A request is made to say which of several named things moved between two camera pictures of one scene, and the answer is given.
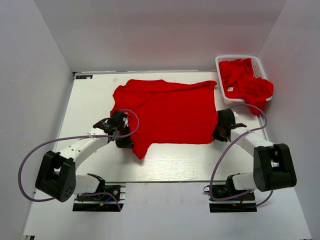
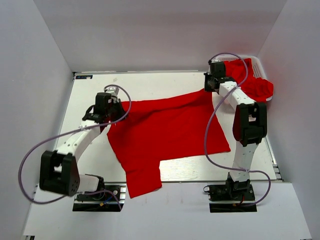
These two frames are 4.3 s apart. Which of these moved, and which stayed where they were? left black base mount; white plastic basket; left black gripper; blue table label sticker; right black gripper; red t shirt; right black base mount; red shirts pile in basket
Moved: right black gripper; left black gripper; red t shirt
Stayed: white plastic basket; left black base mount; right black base mount; blue table label sticker; red shirts pile in basket
